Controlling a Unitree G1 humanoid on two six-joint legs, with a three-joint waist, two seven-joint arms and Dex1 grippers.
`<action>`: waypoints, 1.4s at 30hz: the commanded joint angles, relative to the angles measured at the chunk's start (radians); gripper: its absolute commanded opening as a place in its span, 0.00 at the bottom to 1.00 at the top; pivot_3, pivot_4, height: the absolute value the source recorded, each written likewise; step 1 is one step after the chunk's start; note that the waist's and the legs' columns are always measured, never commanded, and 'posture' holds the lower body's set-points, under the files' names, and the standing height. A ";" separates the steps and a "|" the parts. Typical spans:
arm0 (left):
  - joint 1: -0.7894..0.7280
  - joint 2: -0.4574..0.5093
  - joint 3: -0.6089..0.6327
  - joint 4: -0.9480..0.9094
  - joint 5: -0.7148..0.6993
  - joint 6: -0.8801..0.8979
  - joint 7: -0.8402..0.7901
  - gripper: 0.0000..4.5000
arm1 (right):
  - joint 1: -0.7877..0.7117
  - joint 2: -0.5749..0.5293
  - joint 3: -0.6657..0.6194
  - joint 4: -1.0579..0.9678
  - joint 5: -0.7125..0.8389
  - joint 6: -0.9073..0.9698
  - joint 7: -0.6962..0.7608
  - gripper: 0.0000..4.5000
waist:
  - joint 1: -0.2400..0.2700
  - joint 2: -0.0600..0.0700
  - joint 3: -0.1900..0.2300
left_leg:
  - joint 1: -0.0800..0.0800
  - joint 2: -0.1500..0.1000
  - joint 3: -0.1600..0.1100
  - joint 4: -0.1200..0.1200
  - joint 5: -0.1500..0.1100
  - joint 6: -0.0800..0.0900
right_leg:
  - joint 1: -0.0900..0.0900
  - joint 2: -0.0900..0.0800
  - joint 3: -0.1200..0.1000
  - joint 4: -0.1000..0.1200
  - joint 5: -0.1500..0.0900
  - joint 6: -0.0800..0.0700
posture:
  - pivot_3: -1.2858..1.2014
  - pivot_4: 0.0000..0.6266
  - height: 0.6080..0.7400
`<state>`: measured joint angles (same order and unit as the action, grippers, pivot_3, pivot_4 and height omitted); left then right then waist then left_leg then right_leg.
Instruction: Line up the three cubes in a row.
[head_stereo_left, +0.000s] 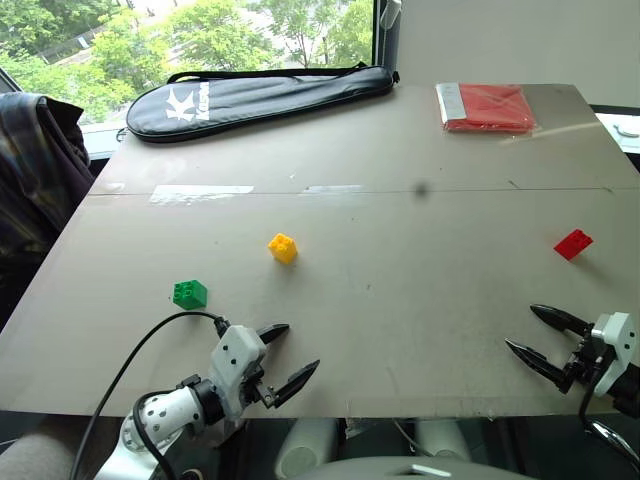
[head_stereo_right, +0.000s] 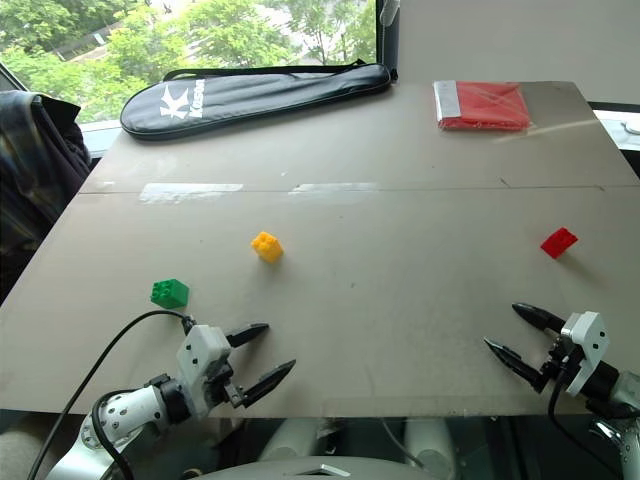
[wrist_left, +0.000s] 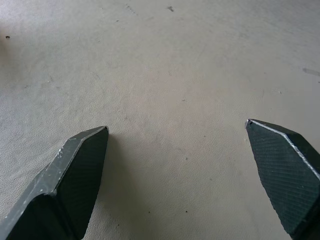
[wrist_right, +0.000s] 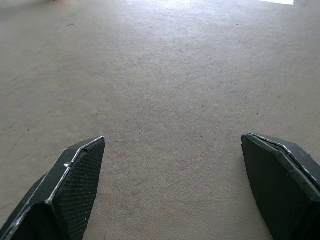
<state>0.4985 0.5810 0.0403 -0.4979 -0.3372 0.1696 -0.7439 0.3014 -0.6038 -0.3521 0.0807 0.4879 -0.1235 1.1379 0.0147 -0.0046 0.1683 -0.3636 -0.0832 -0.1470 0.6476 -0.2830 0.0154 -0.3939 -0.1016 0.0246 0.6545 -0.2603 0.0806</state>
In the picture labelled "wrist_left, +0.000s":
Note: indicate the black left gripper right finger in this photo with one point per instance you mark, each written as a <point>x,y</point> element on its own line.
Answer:
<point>282,172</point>

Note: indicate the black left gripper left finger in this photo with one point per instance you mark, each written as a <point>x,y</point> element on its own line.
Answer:
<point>65,185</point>

